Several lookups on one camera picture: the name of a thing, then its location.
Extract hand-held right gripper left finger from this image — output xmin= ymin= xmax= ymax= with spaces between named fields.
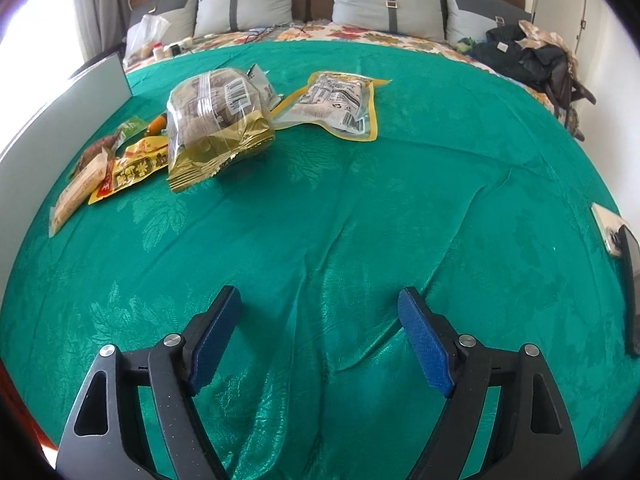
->
xmin=54 ymin=285 xmax=242 ymax=480

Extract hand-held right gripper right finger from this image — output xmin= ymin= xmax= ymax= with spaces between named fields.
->
xmin=397 ymin=286 xmax=583 ymax=480

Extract yellow and red snack packet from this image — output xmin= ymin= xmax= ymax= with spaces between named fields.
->
xmin=88 ymin=136 xmax=171 ymax=206

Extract long beige snack packet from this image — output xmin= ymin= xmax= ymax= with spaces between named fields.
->
xmin=49 ymin=152 xmax=111 ymax=237

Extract large clear bag of cakes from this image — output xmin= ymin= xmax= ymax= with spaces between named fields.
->
xmin=166 ymin=66 xmax=277 ymax=193

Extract green and brown snack packet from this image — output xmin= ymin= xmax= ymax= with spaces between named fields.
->
xmin=67 ymin=116 xmax=148 ymax=178

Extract yellow-edged clear snack packet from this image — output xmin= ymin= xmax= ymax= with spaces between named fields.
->
xmin=274 ymin=71 xmax=393 ymax=142

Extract small silver snack packet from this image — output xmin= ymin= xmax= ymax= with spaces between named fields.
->
xmin=247 ymin=64 xmax=286 ymax=111

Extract white storage box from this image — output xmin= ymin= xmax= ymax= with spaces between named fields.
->
xmin=0 ymin=52 xmax=133 ymax=176

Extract green patterned blanket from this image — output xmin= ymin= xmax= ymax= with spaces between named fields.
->
xmin=0 ymin=40 xmax=638 ymax=480

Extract black phone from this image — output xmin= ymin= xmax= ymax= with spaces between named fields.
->
xmin=619 ymin=225 xmax=640 ymax=356

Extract phone in clear case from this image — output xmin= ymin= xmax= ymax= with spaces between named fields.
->
xmin=591 ymin=202 xmax=626 ymax=257

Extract brown handbag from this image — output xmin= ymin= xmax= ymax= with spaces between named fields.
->
xmin=542 ymin=50 xmax=598 ymax=116

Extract black jacket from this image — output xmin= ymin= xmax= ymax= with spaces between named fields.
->
xmin=472 ymin=25 xmax=571 ymax=93

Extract floral bedsheet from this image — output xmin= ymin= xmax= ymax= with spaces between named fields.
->
xmin=122 ymin=20 xmax=581 ymax=136

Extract clear plastic bag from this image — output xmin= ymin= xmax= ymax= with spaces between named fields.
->
xmin=124 ymin=14 xmax=171 ymax=61

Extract beige patterned scarf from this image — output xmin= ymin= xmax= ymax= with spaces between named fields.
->
xmin=517 ymin=20 xmax=581 ymax=78

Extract grey curtain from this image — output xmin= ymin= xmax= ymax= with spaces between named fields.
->
xmin=67 ymin=0 xmax=128 ymax=68

